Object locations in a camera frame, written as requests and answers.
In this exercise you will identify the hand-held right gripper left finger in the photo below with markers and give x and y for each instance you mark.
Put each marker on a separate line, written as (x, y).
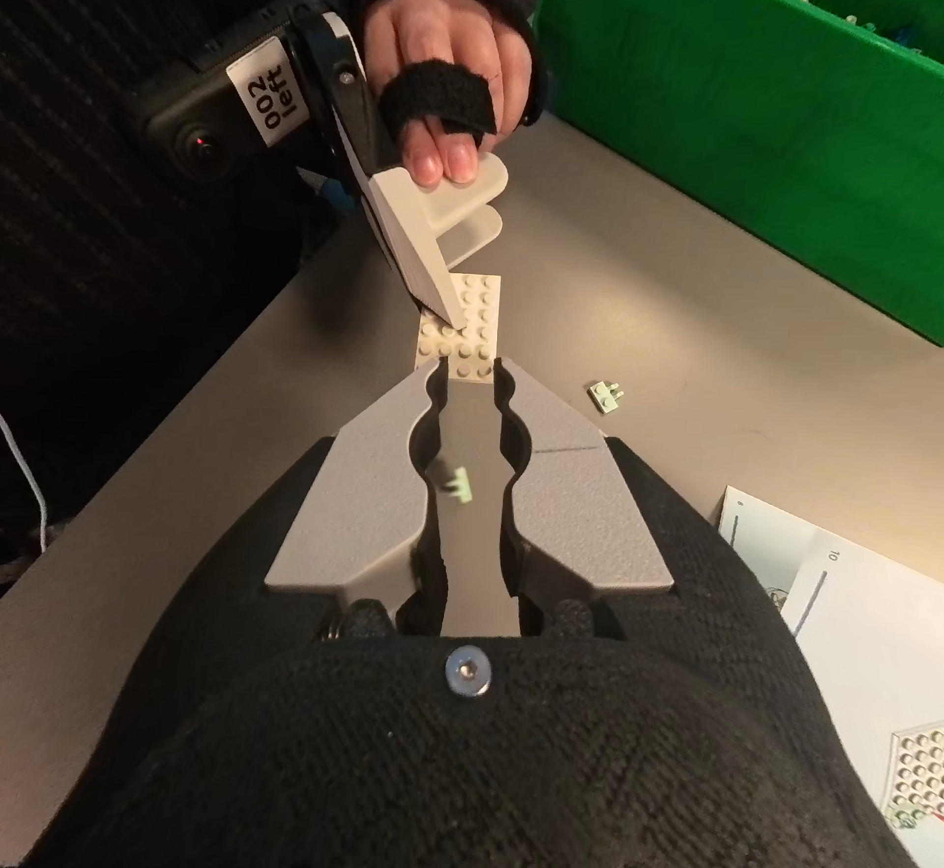
(346, 514)

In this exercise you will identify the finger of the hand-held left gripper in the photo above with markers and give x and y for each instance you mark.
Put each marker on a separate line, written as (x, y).
(385, 260)
(420, 256)

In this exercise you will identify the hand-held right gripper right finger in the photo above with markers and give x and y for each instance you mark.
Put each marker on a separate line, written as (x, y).
(590, 514)

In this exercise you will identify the white lego plate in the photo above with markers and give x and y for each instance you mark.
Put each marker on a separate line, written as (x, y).
(479, 322)

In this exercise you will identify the light green lego clip plate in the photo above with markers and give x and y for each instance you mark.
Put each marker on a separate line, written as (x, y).
(456, 484)
(605, 397)

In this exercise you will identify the green plastic bin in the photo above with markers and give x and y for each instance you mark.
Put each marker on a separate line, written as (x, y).
(700, 108)

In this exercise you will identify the pile of lego bricks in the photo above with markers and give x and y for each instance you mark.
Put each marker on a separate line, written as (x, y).
(885, 5)

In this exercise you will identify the lego instruction booklet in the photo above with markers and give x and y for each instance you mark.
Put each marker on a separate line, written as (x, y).
(870, 625)

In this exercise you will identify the person's left hand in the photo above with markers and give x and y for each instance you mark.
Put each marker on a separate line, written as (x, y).
(450, 27)

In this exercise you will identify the person's black sweater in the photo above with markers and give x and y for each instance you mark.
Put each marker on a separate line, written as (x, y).
(110, 256)

